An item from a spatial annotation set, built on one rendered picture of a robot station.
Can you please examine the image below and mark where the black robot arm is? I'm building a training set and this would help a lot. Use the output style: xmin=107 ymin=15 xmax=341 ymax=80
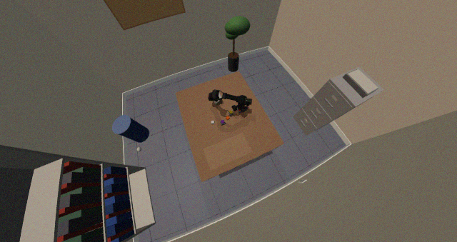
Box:
xmin=208 ymin=89 xmax=252 ymax=113

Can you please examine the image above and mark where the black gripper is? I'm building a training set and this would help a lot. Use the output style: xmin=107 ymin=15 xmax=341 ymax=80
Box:
xmin=232 ymin=103 xmax=245 ymax=111

